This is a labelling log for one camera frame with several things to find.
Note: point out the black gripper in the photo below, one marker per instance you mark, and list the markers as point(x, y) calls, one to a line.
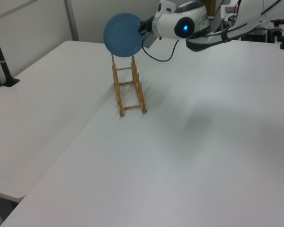
point(149, 26)

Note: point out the black electronics box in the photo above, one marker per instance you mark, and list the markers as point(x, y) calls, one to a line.
point(256, 35)

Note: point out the black camera pole with base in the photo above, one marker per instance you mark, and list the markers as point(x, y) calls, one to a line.
point(1, 55)

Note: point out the wooden plate rack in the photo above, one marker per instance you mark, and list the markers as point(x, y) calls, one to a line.
point(118, 82)

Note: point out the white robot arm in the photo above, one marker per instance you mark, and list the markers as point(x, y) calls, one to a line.
point(175, 23)

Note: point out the blue round plate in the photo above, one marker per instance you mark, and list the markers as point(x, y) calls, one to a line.
point(121, 35)

